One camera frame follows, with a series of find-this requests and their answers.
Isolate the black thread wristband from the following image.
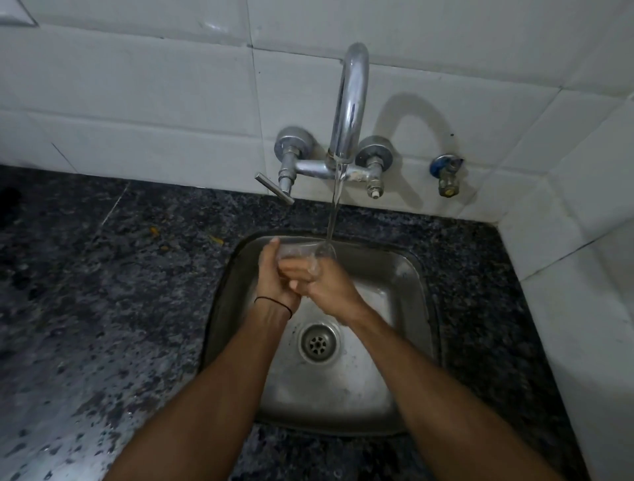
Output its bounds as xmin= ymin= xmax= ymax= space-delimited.
xmin=254 ymin=296 xmax=294 ymax=319

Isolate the person's left forearm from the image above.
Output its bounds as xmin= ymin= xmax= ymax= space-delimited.
xmin=103 ymin=300 xmax=294 ymax=481

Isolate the small blue-handled wall valve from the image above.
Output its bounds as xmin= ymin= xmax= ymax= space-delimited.
xmin=429 ymin=153 xmax=465 ymax=198

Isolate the person's right hand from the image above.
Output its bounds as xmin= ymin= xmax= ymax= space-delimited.
xmin=278 ymin=256 xmax=370 ymax=326

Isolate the chrome wall-mounted faucet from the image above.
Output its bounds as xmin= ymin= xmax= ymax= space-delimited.
xmin=255 ymin=42 xmax=395 ymax=205

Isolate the stainless steel sink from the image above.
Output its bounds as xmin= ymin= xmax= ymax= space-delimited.
xmin=199 ymin=233 xmax=442 ymax=438

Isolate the person's right forearm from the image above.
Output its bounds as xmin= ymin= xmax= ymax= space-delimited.
xmin=345 ymin=302 xmax=551 ymax=481

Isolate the person's left hand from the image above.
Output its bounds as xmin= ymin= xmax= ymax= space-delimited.
xmin=254 ymin=237 xmax=303 ymax=316

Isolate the clear drinking glass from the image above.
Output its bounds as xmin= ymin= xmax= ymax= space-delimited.
xmin=276 ymin=239 xmax=338 ymax=278

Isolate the metal sink drain strainer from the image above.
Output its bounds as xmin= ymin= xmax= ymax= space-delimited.
xmin=300 ymin=323 xmax=341 ymax=361

